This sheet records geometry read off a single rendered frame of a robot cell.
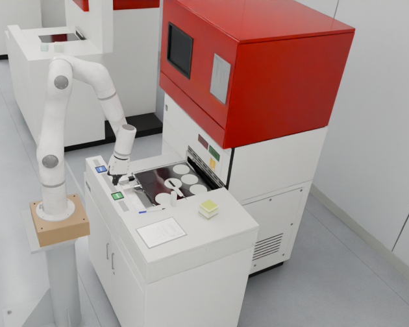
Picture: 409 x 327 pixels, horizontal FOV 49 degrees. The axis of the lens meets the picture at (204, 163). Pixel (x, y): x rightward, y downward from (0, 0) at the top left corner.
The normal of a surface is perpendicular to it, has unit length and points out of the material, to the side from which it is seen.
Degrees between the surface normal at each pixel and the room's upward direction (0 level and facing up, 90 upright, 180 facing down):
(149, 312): 90
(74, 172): 0
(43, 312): 90
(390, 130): 90
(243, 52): 90
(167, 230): 0
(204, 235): 0
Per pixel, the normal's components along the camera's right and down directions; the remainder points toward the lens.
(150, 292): 0.49, 0.54
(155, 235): 0.10, -0.82
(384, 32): -0.86, 0.21
